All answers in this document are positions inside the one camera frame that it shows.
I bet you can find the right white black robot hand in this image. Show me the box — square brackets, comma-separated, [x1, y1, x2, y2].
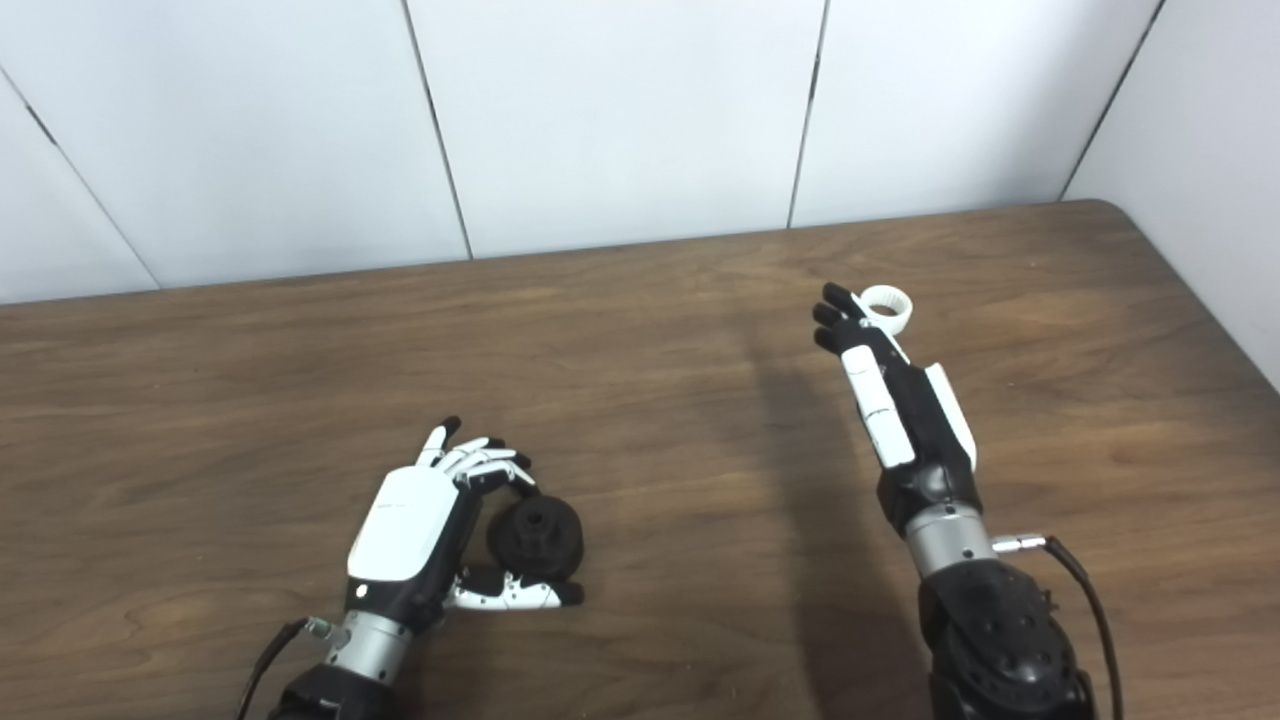
[812, 282, 996, 579]

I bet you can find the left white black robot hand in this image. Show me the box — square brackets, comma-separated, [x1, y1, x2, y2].
[322, 416, 586, 686]

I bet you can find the white plastic ring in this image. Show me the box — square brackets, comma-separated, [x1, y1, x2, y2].
[857, 285, 916, 336]

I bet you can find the round black plastic part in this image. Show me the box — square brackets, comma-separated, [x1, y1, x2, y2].
[486, 495, 585, 583]

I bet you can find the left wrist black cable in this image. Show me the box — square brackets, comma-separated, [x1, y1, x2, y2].
[236, 617, 346, 720]

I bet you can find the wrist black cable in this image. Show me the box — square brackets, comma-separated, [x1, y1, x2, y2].
[992, 535, 1123, 720]
[236, 617, 346, 720]

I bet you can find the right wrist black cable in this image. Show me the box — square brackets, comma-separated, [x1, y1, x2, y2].
[992, 535, 1123, 720]

